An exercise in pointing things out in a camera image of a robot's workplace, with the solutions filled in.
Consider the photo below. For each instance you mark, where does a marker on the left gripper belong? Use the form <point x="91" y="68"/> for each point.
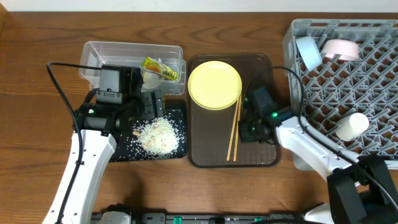
<point x="152" y="104"/>

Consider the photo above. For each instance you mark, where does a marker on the clear plastic bin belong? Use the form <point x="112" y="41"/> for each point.
<point x="96" y="54"/>

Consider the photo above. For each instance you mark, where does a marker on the grey dishwasher rack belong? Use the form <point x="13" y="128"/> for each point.
<point x="338" y="88"/>

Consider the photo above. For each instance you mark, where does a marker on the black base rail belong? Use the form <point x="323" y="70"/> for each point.
<point x="163" y="218"/>

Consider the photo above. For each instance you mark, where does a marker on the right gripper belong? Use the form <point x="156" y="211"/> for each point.
<point x="244" y="132"/>

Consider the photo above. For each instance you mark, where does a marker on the white cup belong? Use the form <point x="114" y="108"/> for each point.
<point x="352" y="126"/>

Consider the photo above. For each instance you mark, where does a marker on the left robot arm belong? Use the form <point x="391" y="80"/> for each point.
<point x="106" y="113"/>

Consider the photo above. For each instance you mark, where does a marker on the pile of rice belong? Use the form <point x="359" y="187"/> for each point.
<point x="159" y="138"/>

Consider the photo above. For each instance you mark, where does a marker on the light blue bowl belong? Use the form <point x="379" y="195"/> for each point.
<point x="309" y="52"/>

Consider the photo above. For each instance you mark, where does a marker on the pink bowl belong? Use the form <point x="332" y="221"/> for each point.
<point x="347" y="50"/>

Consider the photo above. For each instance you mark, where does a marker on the black tray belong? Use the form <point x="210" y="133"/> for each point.
<point x="122" y="154"/>

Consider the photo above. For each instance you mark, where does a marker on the wooden chopstick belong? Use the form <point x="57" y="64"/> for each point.
<point x="233" y="129"/>
<point x="236" y="127"/>

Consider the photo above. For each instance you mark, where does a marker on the green snack wrapper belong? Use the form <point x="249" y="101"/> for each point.
<point x="158" y="68"/>

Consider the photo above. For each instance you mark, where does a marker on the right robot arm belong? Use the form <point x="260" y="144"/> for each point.
<point x="360" y="189"/>

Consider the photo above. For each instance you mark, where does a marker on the brown serving tray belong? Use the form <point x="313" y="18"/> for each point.
<point x="210" y="141"/>

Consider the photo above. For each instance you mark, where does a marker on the yellow plate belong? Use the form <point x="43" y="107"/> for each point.
<point x="215" y="85"/>

